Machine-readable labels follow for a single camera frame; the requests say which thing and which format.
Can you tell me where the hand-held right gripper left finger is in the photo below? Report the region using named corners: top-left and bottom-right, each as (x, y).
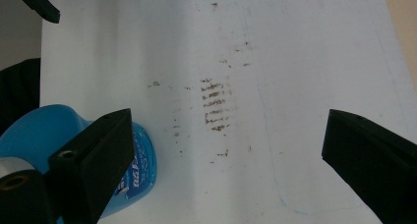
top-left (48, 108), bottom-right (136, 224)

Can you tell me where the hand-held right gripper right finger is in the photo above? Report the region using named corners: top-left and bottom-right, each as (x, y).
top-left (321, 108), bottom-right (417, 224)

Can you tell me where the blue tape roll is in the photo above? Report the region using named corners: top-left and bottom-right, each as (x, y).
top-left (0, 103), bottom-right (158, 224)

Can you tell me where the dark cloth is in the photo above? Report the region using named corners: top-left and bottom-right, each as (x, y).
top-left (0, 57), bottom-right (41, 138)

